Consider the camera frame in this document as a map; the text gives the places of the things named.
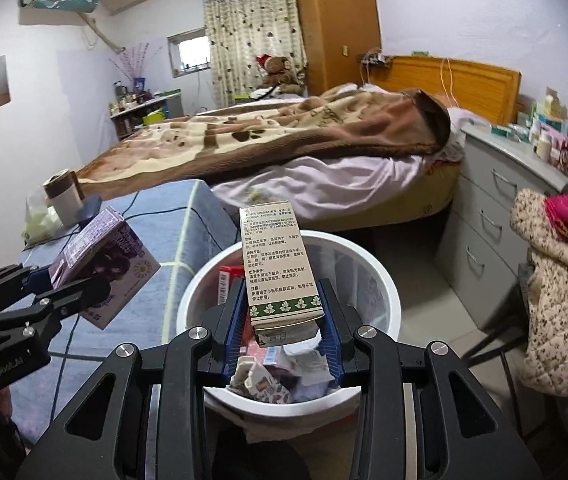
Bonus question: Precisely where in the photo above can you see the crumpled white tissue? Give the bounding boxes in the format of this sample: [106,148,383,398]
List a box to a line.
[284,342,337,398]

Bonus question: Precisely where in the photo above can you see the dark wooden shelf unit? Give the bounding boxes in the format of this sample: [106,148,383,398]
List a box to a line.
[109,91,185,141]

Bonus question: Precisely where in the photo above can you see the grey drawer dresser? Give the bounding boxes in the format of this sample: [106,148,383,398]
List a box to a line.
[434,124,568,313]

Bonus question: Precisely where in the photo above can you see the orange-red flat box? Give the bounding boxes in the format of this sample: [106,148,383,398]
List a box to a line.
[218,266,246,307]

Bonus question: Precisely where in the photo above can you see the heart print curtain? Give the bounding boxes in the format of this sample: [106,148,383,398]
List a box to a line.
[200,0,310,108]

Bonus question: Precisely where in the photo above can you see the brown teddy bear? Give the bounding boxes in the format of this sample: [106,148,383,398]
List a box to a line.
[255,54,305,95]

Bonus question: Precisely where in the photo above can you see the wooden bed headboard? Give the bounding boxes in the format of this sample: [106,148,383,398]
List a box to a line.
[364,55,522,126]

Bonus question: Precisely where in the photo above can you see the brown paw print blanket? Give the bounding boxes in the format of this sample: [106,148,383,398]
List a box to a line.
[75,82,452,188]

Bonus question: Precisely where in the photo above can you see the white round waste bin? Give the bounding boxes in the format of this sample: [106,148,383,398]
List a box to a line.
[176,231,402,436]

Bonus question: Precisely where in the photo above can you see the soft tissue pack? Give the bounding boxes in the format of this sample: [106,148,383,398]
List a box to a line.
[23,192,65,247]

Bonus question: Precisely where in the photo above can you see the bed mattress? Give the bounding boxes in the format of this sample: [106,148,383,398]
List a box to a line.
[284,162,460,233]

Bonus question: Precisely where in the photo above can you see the wooden wardrobe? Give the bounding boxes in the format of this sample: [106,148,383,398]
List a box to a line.
[291,0,382,97]

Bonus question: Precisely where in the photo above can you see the blue checked tablecloth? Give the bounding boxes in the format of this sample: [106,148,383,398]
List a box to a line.
[14,178,245,411]

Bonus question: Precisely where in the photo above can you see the white and brown tumbler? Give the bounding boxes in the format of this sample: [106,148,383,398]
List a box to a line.
[43,169,84,228]

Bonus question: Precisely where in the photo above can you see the cluster of medicine bottles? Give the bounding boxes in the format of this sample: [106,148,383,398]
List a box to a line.
[489,87,568,181]

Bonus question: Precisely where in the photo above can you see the floral padded jacket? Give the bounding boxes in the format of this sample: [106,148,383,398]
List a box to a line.
[510,187,568,398]

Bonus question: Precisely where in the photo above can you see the wrapped air conditioner pipe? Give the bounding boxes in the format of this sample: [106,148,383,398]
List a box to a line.
[79,12,125,53]

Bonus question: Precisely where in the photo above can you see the pale pink bedsheet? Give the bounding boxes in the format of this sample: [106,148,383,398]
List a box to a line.
[211,152,432,233]

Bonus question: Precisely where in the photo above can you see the purple drink carton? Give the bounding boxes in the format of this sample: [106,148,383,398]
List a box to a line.
[48,207,161,331]

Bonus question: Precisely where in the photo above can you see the crumpled patterned snack wrapper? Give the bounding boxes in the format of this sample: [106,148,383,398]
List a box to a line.
[228,356,292,404]

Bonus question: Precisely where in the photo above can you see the dark blue glasses case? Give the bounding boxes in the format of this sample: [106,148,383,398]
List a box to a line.
[76,195,102,226]

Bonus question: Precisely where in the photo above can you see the small white cup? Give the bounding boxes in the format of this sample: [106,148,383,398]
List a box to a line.
[239,205,326,348]

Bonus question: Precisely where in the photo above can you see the row of cosmetic bottles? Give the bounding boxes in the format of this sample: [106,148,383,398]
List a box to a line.
[109,82,152,113]

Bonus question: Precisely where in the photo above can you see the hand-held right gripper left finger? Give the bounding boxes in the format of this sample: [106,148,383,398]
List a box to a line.
[16,277,252,480]

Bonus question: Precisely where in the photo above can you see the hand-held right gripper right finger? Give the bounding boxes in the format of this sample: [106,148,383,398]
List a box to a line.
[314,279,545,480]

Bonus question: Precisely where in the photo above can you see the pink and white carton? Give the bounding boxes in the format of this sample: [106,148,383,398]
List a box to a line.
[241,342,285,367]

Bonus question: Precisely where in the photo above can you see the small barred window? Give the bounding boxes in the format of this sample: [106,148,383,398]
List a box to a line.
[166,27,212,79]

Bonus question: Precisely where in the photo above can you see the blue vase with branches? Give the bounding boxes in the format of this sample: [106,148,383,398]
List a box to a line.
[109,42,162,96]

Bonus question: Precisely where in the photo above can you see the black cable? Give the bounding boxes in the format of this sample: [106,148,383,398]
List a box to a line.
[120,189,141,218]

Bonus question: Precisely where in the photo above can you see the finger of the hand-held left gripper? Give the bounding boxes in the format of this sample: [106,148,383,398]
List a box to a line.
[0,277,110,333]
[0,262,60,321]

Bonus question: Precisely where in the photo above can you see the black metal chair frame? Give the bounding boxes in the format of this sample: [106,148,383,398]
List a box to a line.
[464,262,537,411]

